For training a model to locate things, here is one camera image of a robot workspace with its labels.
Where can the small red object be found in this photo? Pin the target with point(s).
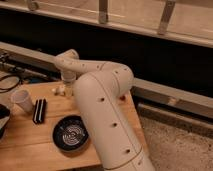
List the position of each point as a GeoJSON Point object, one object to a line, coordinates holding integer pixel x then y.
{"type": "Point", "coordinates": [122, 98]}

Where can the white paper cup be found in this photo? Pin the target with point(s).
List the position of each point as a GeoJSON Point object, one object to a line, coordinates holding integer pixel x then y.
{"type": "Point", "coordinates": [22, 99]}

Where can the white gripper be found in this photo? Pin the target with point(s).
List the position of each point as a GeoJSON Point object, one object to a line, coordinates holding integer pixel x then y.
{"type": "Point", "coordinates": [69, 80]}

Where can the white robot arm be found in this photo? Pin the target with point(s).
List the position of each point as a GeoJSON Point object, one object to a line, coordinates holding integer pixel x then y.
{"type": "Point", "coordinates": [96, 91]}

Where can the dark object at left edge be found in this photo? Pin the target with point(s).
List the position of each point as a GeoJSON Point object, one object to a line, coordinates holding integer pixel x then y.
{"type": "Point", "coordinates": [4, 118]}

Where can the black striped block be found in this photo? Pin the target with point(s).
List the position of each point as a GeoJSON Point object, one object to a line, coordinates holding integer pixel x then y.
{"type": "Point", "coordinates": [39, 111]}

